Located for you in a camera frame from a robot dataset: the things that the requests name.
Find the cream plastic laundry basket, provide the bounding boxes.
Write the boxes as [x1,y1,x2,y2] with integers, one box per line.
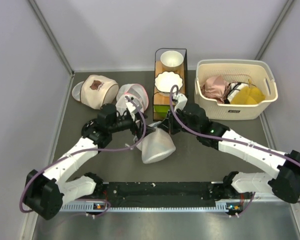
[194,59,278,121]

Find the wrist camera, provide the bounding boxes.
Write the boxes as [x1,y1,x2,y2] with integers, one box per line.
[125,96,142,123]
[171,92,188,112]

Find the pink garment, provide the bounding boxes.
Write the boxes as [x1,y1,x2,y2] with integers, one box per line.
[201,75,230,104]

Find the white round bowl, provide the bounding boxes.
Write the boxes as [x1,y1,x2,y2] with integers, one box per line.
[160,50,184,71]

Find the beige bear cap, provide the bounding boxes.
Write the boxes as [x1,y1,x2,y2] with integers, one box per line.
[71,74,119,110]

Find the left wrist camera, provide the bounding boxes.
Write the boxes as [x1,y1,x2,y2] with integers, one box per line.
[125,96,142,123]

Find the white mesh laundry bag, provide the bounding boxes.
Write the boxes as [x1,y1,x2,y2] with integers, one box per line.
[136,121,176,164]

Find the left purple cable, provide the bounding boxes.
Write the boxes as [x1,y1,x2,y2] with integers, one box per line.
[19,96,148,218]

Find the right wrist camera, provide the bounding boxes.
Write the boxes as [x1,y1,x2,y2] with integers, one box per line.
[171,92,188,112]

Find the slotted cable duct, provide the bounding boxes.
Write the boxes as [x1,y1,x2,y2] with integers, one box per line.
[60,201,243,213]

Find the pink-trimmed mesh laundry bag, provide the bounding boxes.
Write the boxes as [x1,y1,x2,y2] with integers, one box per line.
[115,83,149,115]

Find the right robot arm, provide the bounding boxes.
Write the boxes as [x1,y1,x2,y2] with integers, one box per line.
[158,103,300,204]

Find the yellow garment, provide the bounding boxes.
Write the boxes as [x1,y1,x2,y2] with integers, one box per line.
[230,86,266,105]

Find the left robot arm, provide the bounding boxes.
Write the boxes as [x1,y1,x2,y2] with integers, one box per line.
[19,102,147,220]

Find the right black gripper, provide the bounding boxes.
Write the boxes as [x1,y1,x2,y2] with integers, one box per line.
[158,107,200,136]

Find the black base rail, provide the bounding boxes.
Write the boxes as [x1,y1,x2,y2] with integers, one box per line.
[98,182,228,201]

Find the black white striped garment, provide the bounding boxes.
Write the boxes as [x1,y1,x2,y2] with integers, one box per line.
[224,82,249,104]

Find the white scalloped plate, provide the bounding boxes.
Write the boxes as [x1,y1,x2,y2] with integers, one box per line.
[154,71,184,93]

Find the black wire wooden rack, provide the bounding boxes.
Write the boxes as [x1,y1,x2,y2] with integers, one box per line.
[152,48,188,121]

